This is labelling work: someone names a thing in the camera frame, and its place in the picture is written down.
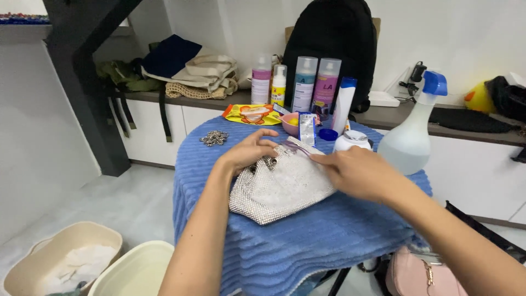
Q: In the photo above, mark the blue ribbed table cloth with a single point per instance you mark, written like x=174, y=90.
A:
x=312, y=250

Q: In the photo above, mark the yellow wet wipes packet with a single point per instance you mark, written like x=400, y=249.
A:
x=250, y=114

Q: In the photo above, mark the person's left hand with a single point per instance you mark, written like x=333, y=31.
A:
x=246, y=154

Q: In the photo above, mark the white jar with silver lid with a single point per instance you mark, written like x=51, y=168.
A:
x=349, y=141

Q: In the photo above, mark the bottle with teal label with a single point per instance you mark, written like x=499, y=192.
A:
x=304, y=88

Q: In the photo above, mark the black backpack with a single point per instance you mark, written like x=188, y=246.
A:
x=328, y=33

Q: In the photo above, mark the small blue white packet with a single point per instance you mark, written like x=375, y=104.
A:
x=281, y=109

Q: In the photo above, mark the grey wall shelf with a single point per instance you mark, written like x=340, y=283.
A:
x=20, y=31

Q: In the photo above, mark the clear spray bottle blue head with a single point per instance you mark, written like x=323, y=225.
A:
x=407, y=144

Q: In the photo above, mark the black table leg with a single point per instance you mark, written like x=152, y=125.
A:
x=337, y=283

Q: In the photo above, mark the pink leather handbag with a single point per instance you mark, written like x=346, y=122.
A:
x=411, y=275

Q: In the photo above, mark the person's right hand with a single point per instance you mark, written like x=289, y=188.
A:
x=361, y=174

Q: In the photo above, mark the pink plastic bowl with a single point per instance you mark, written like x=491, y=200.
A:
x=288, y=128

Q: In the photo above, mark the white flat box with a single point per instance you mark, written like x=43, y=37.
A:
x=383, y=99

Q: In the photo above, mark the purple toothbrush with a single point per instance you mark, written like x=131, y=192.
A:
x=296, y=148

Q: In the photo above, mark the blue bottle cap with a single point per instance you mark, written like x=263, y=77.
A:
x=328, y=135

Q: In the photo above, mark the person's right fingers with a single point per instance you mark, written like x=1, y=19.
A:
x=335, y=164

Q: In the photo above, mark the blue silver sachet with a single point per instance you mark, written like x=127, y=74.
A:
x=306, y=129

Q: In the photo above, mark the cream plastic basin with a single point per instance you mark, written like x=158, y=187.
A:
x=131, y=271

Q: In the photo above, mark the yellow duck toy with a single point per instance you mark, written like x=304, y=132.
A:
x=478, y=98

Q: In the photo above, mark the white cloth in basin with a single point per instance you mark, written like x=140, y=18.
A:
x=82, y=263

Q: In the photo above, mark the navy and beige tote bag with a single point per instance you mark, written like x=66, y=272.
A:
x=185, y=59

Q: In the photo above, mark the silver rhinestone bag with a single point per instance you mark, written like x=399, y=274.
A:
x=279, y=189

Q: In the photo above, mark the bottle with magenta label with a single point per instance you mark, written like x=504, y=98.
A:
x=325, y=90

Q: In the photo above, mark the beige mesh bag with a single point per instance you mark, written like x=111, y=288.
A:
x=193, y=92

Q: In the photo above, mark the white bottle with blue cap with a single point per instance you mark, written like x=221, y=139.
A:
x=343, y=105

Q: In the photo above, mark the yellow lump in bowl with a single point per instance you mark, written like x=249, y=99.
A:
x=293, y=121

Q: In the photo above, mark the yellow foam pump bottle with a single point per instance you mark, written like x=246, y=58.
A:
x=278, y=90

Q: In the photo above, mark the beige plastic basin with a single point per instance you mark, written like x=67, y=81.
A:
x=61, y=234

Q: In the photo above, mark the white bottle pink label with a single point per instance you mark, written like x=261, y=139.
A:
x=261, y=84

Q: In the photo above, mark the black mesh pouch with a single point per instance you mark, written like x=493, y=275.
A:
x=468, y=120

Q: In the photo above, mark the black crumpled cloth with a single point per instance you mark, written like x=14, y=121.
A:
x=509, y=100

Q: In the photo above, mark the black metal frame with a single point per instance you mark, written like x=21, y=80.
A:
x=86, y=82

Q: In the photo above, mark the person's left fingers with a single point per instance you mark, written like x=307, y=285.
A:
x=263, y=142

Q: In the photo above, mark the white cabinet with grey top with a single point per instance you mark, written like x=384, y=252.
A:
x=472, y=181

